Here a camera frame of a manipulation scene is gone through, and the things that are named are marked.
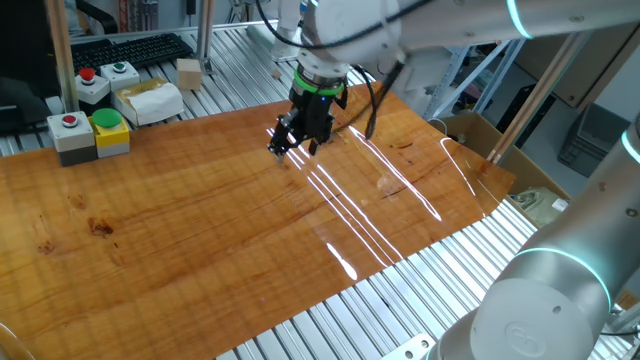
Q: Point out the yellow green mushroom button box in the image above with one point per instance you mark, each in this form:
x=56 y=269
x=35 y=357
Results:
x=111 y=135

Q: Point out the aluminium arm base plate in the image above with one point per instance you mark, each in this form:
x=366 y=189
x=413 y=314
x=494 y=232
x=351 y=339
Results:
x=412 y=347

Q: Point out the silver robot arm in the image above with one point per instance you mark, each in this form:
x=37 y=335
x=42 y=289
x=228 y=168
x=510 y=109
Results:
x=550 y=310

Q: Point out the tan upright post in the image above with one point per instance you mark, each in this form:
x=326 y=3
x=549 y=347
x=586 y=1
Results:
x=62 y=60

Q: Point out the black case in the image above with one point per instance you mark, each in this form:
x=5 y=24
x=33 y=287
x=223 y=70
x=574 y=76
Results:
x=525 y=115

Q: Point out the glossy wood-grain mat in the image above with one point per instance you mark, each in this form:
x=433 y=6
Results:
x=200 y=225

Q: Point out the grey red button box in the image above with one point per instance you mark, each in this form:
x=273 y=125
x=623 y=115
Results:
x=72 y=140

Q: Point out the brown wooden cabinet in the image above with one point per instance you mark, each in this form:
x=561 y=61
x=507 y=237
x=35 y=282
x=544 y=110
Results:
x=590 y=70

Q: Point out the white stand base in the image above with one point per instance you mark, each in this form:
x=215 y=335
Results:
x=280 y=47

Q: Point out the black keyboard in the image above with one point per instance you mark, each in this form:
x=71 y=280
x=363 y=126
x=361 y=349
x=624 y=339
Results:
x=135 y=50

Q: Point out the dark grey plastic crate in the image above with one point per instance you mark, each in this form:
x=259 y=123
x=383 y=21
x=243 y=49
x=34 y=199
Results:
x=592 y=142

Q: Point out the large wooden cube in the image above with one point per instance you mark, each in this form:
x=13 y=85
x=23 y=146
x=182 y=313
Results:
x=189 y=75

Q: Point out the plastic bag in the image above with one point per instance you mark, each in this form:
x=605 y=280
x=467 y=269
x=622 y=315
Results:
x=537 y=205

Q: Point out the tissue box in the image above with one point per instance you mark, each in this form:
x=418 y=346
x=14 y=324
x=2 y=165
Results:
x=150 y=102

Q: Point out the small red button box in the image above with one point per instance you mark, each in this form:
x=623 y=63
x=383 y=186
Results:
x=92 y=90

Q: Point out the black chair armrest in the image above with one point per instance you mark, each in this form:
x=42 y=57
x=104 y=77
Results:
x=102 y=17

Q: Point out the tiny wooden piece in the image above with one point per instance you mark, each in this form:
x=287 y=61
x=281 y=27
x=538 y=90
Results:
x=276 y=74

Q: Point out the grey metal shelf frame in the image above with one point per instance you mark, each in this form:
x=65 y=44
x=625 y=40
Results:
x=452 y=75

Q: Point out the small green button box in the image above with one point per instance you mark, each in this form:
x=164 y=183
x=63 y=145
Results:
x=125 y=77

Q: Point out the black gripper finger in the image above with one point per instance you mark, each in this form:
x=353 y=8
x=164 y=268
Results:
x=285 y=137
x=316 y=146

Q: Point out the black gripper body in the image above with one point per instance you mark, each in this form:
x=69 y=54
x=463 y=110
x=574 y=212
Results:
x=315 y=110

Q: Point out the aluminium upright post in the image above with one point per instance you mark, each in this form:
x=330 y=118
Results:
x=204 y=35

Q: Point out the cardboard box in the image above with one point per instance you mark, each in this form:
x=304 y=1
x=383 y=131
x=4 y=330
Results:
x=480 y=135

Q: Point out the slanted tan rod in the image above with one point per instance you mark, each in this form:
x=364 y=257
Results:
x=530 y=102

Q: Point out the black monitor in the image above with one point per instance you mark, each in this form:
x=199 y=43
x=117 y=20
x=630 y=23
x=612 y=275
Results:
x=25 y=50

